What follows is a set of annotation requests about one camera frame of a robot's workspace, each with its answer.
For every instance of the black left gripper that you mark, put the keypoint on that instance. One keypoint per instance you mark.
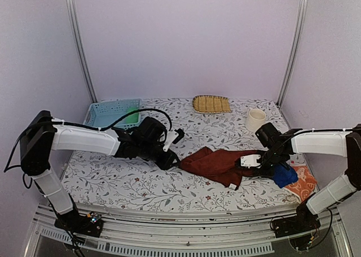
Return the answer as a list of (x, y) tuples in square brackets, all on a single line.
[(167, 164)]

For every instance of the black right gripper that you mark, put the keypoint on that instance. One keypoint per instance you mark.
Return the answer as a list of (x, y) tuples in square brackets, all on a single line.
[(269, 173)]

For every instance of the brown towel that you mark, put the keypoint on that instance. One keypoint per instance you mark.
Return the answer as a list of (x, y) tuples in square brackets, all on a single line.
[(218, 166)]

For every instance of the green microfiber towel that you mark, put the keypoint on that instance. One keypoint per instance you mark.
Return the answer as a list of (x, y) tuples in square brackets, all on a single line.
[(132, 119)]

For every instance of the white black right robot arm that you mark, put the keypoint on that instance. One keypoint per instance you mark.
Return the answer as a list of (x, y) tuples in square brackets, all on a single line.
[(334, 155)]

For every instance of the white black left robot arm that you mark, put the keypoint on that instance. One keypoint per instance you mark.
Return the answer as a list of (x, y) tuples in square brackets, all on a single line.
[(47, 140)]

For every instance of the blue rolled towel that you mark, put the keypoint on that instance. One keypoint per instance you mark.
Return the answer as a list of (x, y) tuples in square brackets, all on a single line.
[(284, 175)]

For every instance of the cream cylindrical cup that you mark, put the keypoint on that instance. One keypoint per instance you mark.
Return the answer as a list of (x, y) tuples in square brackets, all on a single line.
[(255, 119)]

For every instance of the orange patterned towel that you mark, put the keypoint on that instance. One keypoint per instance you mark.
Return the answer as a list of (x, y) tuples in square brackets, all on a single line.
[(305, 186)]

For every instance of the woven bamboo tray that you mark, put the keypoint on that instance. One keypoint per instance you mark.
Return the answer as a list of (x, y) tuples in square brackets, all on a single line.
[(210, 104)]

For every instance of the light blue plastic basket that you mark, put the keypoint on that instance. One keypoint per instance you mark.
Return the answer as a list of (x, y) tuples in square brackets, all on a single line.
[(104, 113)]

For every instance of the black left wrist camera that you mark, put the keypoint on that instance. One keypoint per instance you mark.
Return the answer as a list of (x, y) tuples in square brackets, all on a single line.
[(152, 130)]

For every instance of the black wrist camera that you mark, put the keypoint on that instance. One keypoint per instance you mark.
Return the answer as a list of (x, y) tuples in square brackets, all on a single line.
[(152, 130), (268, 135)]

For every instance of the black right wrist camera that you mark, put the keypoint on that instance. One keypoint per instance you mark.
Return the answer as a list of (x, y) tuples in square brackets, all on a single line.
[(268, 135)]

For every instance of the aluminium front rail base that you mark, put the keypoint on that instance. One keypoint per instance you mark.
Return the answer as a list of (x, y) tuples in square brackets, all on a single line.
[(225, 233)]

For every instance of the right aluminium frame post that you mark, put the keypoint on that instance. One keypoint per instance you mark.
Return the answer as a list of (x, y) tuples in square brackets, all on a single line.
[(300, 21)]

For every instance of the aluminium frame post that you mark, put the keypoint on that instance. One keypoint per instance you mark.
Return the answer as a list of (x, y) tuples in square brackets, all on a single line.
[(72, 13), (300, 21)]

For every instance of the left aluminium frame post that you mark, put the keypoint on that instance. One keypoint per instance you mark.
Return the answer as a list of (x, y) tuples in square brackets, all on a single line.
[(72, 13)]

